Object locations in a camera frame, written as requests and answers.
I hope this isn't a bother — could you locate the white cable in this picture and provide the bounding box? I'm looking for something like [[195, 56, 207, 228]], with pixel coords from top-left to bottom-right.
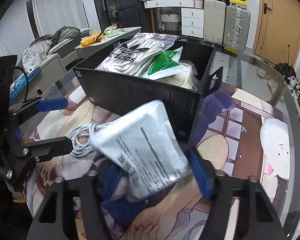
[[66, 121, 114, 158]]

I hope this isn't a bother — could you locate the white printed plastic package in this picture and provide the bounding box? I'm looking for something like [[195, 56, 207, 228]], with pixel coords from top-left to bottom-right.
[[88, 100, 191, 202]]

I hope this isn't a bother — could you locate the green white plastic bag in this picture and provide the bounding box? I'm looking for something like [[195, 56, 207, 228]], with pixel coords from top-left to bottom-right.
[[141, 46, 187, 80]]

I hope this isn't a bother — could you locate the anime printed desk mat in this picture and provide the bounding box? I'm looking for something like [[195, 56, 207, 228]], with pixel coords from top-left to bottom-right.
[[25, 82, 291, 240]]

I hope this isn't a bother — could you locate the grey coffee table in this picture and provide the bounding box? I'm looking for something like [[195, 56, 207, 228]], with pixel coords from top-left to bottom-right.
[[75, 27, 141, 59]]

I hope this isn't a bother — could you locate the grey sofa with clothes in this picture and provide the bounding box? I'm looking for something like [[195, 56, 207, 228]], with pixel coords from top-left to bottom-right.
[[29, 26, 89, 59]]

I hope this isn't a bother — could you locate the black storage box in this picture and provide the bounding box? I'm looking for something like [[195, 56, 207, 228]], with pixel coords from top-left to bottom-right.
[[73, 39, 223, 145]]

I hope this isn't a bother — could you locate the cream item in bag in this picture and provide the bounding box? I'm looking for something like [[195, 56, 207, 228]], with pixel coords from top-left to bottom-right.
[[161, 61, 199, 91]]

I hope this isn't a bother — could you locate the black refrigerator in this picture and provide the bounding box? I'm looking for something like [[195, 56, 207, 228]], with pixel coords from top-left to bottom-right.
[[116, 0, 152, 33]]

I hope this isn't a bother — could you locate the pile of shoes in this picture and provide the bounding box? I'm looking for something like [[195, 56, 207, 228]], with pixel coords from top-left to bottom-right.
[[274, 63, 300, 99]]

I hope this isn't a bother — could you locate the woven laundry basket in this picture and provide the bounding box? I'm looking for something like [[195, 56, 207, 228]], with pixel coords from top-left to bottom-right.
[[160, 14, 181, 31]]

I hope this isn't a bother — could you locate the silver suitcase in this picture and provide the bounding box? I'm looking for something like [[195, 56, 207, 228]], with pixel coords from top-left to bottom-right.
[[223, 5, 251, 52]]

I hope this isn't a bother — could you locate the beige suitcase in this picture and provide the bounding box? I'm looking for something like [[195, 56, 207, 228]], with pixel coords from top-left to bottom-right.
[[203, 0, 226, 44]]

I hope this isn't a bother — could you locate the wooden door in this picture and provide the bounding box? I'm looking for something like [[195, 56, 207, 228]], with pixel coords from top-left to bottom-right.
[[253, 0, 300, 66]]

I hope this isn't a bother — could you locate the white drawer desk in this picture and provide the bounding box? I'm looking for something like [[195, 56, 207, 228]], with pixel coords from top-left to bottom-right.
[[143, 0, 204, 38]]

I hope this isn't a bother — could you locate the left tracking camera box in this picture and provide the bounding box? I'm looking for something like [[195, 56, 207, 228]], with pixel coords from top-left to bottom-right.
[[0, 55, 17, 121]]

